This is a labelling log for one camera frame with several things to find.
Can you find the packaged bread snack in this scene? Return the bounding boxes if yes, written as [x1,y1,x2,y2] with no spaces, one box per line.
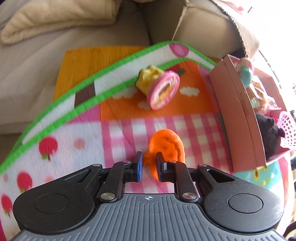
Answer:
[246,80,281,111]

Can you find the black plush toy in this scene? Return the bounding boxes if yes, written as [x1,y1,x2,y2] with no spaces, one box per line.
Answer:
[255,114,285,161]

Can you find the pink cardboard box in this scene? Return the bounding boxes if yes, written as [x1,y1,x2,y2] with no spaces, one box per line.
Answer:
[209,55,289,172]

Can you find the orange plastic pumpkin half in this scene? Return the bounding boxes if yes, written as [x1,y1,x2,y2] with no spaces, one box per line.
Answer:
[143,129,185,181]

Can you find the beige folded blanket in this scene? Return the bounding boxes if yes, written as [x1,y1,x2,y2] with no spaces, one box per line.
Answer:
[1,1,121,45]

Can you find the colourful play mat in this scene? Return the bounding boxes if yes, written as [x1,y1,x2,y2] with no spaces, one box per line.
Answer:
[0,40,292,241]

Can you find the beige sofa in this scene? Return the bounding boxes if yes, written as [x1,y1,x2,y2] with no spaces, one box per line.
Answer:
[0,0,260,135]

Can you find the pink round cup toy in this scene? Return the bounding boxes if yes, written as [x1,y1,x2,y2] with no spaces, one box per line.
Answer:
[135,65,180,110]

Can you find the pink plastic strainer toy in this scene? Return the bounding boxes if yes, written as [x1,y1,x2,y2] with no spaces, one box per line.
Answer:
[276,111,296,151]

